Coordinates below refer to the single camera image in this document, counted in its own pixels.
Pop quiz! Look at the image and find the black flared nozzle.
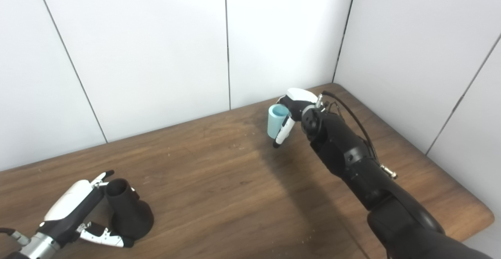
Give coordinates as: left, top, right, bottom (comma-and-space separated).
105, 178, 154, 241

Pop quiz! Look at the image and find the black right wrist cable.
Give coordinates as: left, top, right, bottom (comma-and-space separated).
316, 91, 398, 180

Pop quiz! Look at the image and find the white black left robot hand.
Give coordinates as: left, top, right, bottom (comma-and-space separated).
19, 170, 135, 259

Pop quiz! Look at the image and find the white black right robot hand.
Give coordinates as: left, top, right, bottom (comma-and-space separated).
273, 88, 325, 149

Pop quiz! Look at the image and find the light-blue hose piece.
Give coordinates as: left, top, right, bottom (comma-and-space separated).
267, 104, 291, 139

